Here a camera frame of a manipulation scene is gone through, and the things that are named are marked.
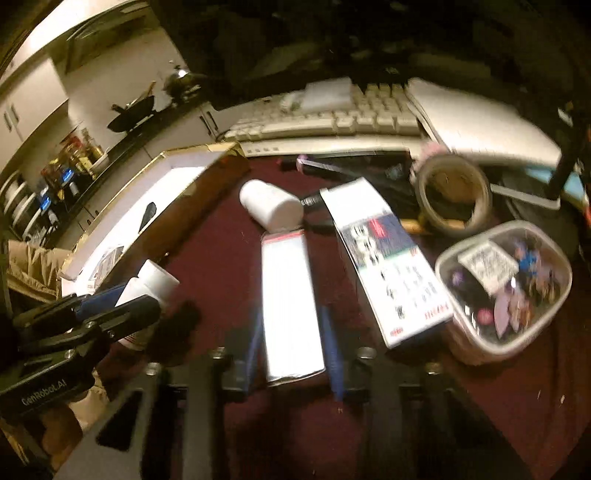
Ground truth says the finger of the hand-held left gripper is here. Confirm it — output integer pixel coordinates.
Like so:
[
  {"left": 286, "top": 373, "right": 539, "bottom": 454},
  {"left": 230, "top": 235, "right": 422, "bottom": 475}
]
[
  {"left": 13, "top": 283, "right": 129, "bottom": 334},
  {"left": 18, "top": 294, "right": 163, "bottom": 358}
]

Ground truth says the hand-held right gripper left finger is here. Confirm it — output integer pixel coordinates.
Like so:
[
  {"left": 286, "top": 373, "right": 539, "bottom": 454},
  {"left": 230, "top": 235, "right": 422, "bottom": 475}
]
[{"left": 55, "top": 302, "right": 266, "bottom": 480}]

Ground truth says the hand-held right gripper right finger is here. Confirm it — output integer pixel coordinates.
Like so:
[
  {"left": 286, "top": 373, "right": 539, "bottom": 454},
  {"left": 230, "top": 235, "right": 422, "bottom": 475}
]
[{"left": 322, "top": 305, "right": 532, "bottom": 480}]

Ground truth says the white bottle with red label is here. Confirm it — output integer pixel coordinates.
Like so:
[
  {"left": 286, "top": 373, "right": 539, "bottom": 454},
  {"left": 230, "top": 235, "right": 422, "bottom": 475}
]
[{"left": 113, "top": 259, "right": 181, "bottom": 352}]

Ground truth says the long white carton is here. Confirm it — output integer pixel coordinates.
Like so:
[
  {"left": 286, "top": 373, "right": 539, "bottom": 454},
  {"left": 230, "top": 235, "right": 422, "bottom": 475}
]
[{"left": 261, "top": 229, "right": 326, "bottom": 386}]

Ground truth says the gold box with white inside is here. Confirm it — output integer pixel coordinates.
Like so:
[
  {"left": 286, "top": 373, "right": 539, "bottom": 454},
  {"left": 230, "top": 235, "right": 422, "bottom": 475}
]
[{"left": 58, "top": 142, "right": 252, "bottom": 296}]

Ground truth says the black marker with pink caps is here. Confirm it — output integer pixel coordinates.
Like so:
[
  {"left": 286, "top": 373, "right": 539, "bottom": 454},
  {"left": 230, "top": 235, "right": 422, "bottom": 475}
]
[{"left": 295, "top": 155, "right": 416, "bottom": 181}]

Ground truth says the brown paper bag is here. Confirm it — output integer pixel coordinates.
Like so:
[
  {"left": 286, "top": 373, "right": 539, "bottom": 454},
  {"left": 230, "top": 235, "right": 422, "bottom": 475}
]
[{"left": 0, "top": 240, "right": 65, "bottom": 303}]

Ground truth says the printed white carton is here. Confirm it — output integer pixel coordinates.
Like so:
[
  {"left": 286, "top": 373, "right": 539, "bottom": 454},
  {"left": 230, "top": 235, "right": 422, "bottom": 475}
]
[{"left": 320, "top": 176, "right": 454, "bottom": 349}]

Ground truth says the plain white bottle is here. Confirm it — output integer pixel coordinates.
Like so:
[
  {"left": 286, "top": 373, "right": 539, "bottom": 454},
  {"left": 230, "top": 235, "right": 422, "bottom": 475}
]
[{"left": 239, "top": 179, "right": 304, "bottom": 232}]

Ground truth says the row of kitchen jars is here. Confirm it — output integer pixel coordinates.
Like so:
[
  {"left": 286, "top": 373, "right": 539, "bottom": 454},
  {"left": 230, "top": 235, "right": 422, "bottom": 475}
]
[{"left": 41, "top": 129, "right": 109, "bottom": 188}]

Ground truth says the clear tub of small trinkets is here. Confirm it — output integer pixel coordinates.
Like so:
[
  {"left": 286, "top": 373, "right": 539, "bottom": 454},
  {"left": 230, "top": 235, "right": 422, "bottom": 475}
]
[{"left": 434, "top": 220, "right": 573, "bottom": 365}]

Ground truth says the black wok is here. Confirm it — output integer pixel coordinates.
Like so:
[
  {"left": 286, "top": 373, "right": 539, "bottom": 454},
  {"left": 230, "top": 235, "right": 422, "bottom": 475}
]
[{"left": 107, "top": 80, "right": 158, "bottom": 134}]

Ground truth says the clear tape roll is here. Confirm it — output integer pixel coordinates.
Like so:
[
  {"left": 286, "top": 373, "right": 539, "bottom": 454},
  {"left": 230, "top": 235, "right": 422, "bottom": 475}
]
[{"left": 413, "top": 154, "right": 492, "bottom": 236}]

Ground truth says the white keyboard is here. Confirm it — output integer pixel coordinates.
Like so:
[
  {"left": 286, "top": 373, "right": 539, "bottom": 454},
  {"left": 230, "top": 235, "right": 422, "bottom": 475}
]
[{"left": 222, "top": 80, "right": 426, "bottom": 155}]

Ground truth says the steel kettle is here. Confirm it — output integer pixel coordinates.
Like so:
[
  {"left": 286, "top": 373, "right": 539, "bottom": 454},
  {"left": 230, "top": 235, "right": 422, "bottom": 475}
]
[{"left": 164, "top": 69, "right": 206, "bottom": 104}]

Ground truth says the white notebook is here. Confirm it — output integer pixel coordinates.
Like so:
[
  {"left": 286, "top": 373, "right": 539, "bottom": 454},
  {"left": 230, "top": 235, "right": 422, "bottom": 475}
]
[{"left": 406, "top": 78, "right": 561, "bottom": 167}]

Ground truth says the light blue sheet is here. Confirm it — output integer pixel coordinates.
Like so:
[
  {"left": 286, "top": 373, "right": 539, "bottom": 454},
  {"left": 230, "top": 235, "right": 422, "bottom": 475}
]
[{"left": 529, "top": 168, "right": 589, "bottom": 206}]

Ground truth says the dark monitor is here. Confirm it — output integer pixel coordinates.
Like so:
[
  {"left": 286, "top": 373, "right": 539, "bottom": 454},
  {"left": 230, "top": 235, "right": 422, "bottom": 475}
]
[{"left": 152, "top": 0, "right": 591, "bottom": 112}]

